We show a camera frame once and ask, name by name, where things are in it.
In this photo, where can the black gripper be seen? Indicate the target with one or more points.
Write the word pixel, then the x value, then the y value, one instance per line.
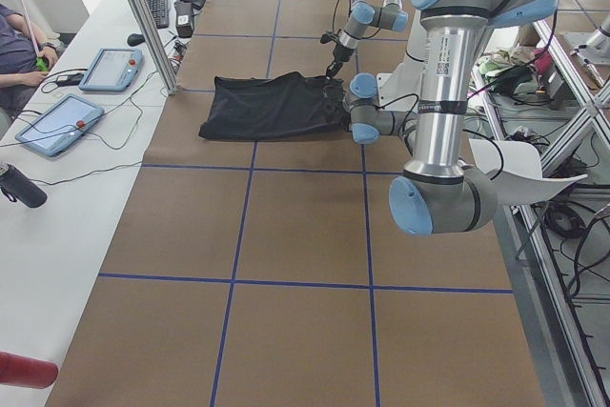
pixel 335 103
pixel 339 52

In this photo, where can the black graphic t-shirt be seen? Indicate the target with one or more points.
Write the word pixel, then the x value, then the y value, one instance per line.
pixel 268 109

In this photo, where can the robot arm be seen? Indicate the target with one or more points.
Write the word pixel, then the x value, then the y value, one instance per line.
pixel 389 16
pixel 436 193

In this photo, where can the pile of clothes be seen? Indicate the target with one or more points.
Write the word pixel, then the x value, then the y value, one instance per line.
pixel 514 71

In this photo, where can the black power brick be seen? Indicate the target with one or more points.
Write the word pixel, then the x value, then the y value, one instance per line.
pixel 184 19

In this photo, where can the white plastic chair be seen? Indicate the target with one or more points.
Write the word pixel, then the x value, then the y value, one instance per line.
pixel 520 181

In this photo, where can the black keyboard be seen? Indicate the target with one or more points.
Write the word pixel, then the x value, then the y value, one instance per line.
pixel 160 12

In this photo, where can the black computer mouse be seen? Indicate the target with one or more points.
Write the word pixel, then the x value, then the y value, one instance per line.
pixel 135 39

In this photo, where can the far blue teach pendant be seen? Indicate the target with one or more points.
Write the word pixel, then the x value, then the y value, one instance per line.
pixel 112 70

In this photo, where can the blue teach pendant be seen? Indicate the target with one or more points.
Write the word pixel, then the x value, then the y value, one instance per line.
pixel 112 70
pixel 60 126

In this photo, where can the near blue teach pendant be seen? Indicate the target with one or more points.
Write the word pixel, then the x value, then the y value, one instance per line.
pixel 60 126

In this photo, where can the seated person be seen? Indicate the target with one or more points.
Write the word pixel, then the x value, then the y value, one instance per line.
pixel 20 47

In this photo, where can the black water bottle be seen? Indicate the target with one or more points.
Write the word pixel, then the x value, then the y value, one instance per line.
pixel 15 186

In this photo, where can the red cylinder bottle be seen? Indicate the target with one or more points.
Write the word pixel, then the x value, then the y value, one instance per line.
pixel 22 371

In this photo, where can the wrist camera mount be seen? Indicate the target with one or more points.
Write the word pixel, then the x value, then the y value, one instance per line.
pixel 328 37

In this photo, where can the aluminium frame post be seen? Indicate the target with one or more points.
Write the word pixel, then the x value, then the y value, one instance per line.
pixel 148 28

